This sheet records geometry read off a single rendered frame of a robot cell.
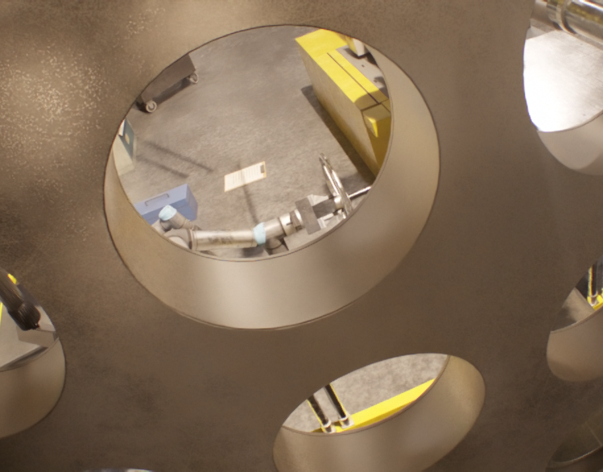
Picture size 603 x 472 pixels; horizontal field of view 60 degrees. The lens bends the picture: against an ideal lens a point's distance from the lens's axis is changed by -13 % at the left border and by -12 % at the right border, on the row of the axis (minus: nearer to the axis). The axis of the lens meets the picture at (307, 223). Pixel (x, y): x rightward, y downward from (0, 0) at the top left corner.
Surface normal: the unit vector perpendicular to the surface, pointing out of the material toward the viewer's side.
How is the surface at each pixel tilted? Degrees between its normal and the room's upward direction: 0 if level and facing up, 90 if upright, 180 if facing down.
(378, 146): 90
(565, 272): 90
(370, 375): 0
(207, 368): 90
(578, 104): 0
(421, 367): 0
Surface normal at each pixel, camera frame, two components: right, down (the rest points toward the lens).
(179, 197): -0.32, -0.75
